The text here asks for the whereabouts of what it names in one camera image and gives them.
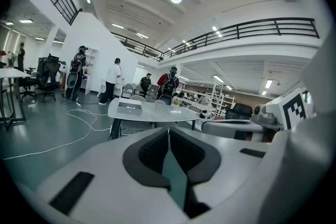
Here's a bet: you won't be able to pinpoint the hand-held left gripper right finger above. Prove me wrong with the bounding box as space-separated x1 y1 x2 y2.
169 127 271 219

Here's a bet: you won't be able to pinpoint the white desk black legs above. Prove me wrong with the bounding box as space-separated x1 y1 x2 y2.
0 68 31 132

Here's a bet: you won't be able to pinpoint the grey marble table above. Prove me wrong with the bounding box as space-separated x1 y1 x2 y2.
107 97 200 141

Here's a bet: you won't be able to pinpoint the white wall shelf unit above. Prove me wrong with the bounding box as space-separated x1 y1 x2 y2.
80 47 100 95

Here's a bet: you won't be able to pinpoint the white plastic tray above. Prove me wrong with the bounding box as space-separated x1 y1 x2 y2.
117 98 143 116

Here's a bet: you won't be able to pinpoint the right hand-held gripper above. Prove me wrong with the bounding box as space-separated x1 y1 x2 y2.
201 87 316 141

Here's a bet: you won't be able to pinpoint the white shelf rack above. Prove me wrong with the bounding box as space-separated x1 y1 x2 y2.
208 78 236 118

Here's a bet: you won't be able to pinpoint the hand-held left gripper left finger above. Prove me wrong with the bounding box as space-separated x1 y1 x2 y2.
36 127 190 224

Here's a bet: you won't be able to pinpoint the black mezzanine railing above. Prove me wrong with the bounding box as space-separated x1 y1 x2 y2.
110 17 320 61

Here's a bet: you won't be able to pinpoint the white floor cable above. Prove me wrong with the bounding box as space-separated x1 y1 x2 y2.
2 102 114 161

